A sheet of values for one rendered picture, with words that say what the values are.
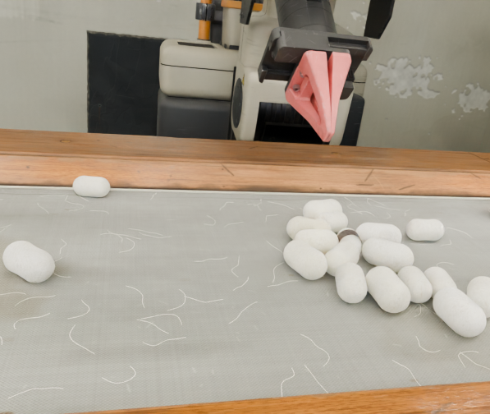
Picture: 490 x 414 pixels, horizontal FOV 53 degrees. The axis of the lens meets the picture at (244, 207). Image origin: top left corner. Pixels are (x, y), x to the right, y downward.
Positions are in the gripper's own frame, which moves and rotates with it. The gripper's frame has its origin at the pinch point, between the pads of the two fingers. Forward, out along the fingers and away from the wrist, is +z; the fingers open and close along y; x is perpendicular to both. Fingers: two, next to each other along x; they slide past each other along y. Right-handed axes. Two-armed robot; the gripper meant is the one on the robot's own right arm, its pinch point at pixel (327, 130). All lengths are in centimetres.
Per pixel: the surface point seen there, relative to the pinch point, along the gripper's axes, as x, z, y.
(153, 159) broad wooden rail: 7.5, -0.6, -15.5
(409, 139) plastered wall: 159, -114, 130
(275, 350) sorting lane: -8.5, 21.2, -10.1
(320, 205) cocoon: 0.8, 7.5, -1.6
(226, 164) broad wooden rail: 7.2, -0.3, -8.2
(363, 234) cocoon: -2.0, 11.4, 0.3
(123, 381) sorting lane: -9.6, 22.5, -18.2
